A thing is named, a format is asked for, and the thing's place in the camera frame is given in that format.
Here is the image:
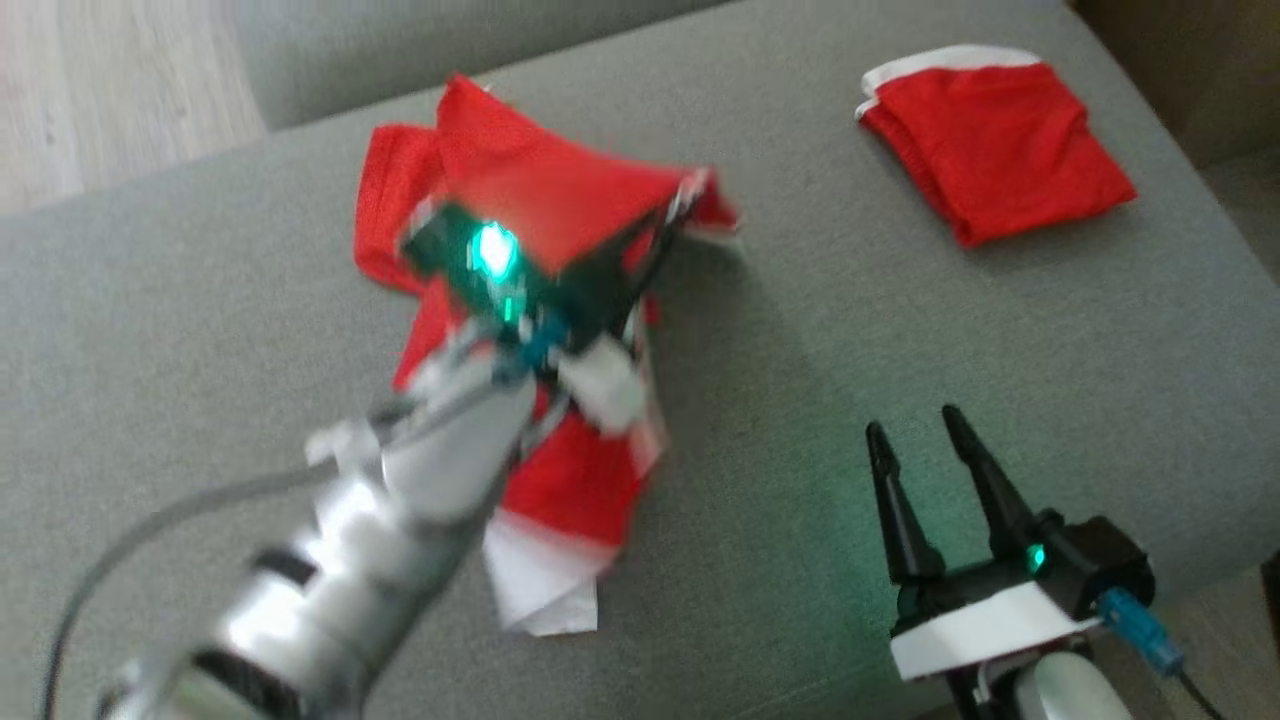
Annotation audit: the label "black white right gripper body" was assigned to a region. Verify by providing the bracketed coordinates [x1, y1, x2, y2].
[888, 510, 1158, 684]

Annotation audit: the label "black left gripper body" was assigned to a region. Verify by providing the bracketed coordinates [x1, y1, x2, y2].
[398, 200, 641, 353]

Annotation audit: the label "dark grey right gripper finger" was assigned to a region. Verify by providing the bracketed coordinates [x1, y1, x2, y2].
[940, 404, 1043, 564]
[865, 420, 947, 590]

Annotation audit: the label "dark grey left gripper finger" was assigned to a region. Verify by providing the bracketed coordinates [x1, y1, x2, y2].
[563, 193, 703, 333]

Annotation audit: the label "red and white shirt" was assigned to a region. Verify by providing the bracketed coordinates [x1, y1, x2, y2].
[353, 73, 741, 637]

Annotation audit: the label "red shorts with white trim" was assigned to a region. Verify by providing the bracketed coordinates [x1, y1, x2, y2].
[855, 43, 1139, 249]

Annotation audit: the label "grey and yellow sofa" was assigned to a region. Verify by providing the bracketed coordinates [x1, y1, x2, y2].
[0, 0, 1280, 720]

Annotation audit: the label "black cable with blue connector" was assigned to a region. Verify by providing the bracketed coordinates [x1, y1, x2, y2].
[1095, 587, 1231, 720]

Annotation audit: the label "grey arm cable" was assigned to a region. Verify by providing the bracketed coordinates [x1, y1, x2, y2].
[40, 465, 401, 720]

